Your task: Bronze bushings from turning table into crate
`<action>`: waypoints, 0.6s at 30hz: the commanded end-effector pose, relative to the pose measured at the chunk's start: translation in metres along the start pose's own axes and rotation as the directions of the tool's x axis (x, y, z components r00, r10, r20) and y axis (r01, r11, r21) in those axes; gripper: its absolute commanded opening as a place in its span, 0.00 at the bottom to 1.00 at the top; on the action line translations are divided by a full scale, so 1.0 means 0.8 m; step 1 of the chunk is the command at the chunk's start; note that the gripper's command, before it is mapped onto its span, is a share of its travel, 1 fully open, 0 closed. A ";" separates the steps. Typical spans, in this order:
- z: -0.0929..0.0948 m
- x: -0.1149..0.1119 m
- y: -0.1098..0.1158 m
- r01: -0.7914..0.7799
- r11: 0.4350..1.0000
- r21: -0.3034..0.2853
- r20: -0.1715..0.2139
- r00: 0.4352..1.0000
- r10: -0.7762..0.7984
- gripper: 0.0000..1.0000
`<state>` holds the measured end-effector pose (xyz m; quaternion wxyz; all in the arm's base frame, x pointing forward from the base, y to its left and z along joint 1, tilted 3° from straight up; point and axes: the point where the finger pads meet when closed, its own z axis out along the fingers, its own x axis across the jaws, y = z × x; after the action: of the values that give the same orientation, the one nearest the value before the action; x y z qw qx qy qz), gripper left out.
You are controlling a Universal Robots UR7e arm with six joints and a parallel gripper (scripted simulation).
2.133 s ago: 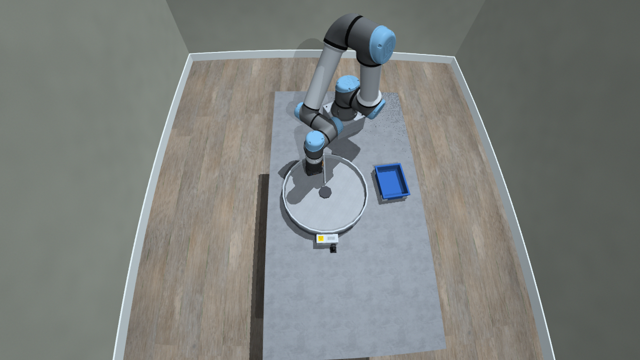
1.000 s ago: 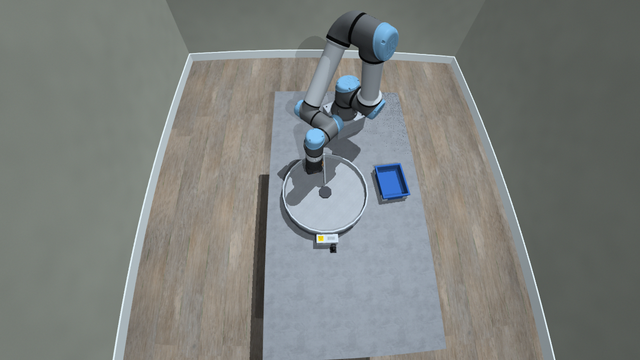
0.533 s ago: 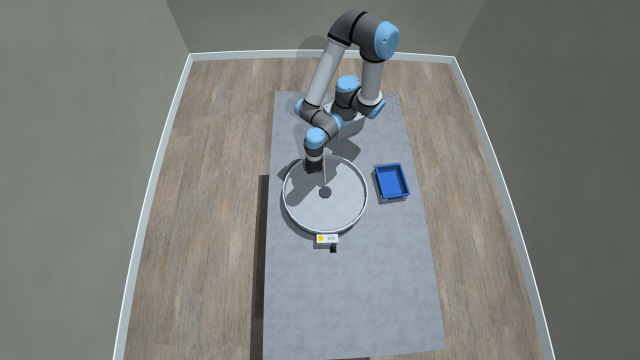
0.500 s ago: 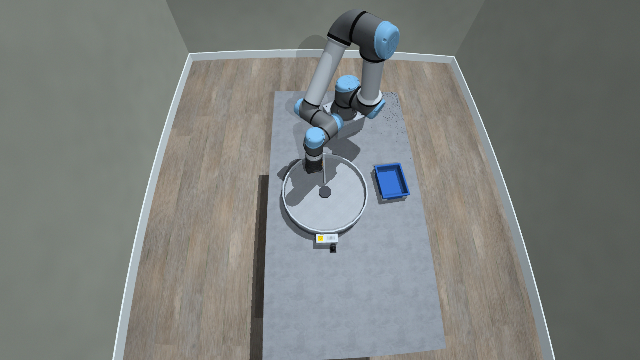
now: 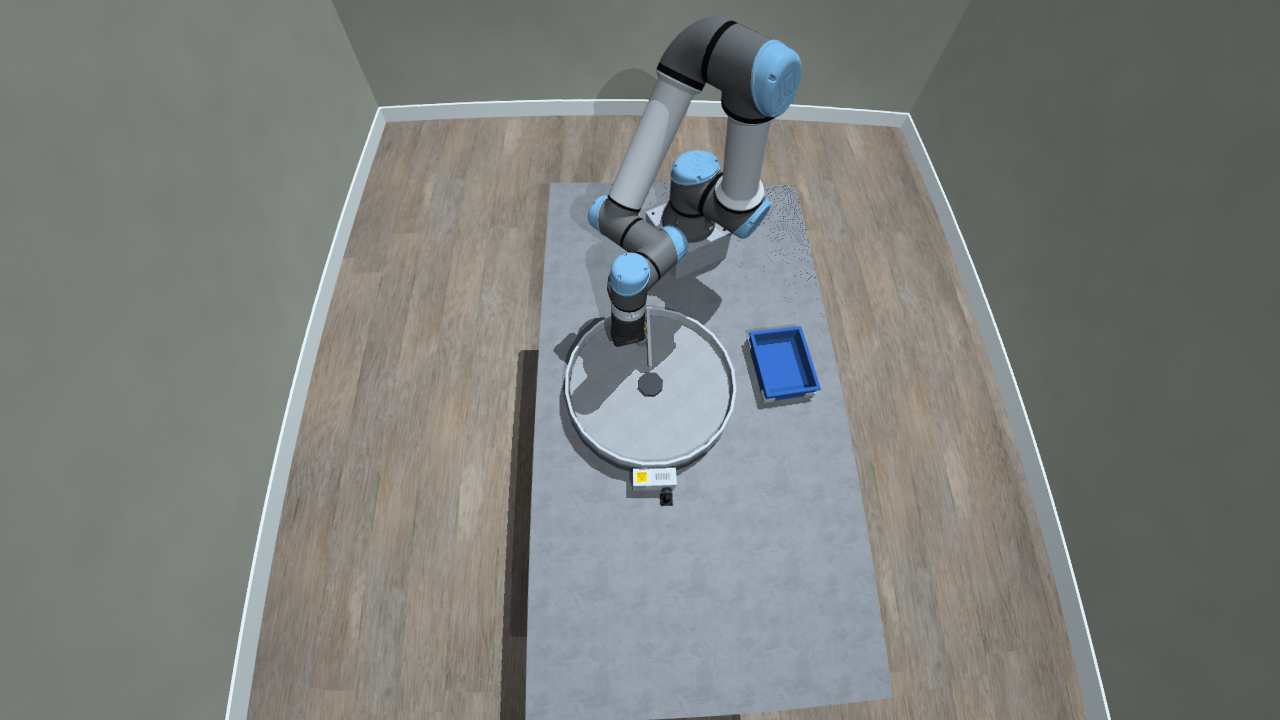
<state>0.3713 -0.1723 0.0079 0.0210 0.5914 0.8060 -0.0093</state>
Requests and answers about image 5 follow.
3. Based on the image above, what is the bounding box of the blue open crate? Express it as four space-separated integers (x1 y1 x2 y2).
746 325 820 404

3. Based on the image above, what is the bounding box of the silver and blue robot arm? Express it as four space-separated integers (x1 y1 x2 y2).
588 15 803 313

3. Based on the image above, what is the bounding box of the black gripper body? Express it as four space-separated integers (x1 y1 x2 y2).
607 275 646 347

